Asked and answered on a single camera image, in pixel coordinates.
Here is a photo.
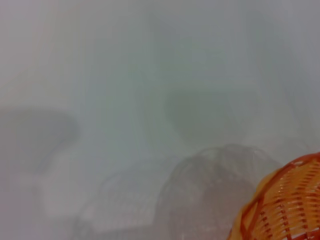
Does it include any orange woven plastic basket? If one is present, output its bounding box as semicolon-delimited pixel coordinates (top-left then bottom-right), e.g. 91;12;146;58
226;151;320;240

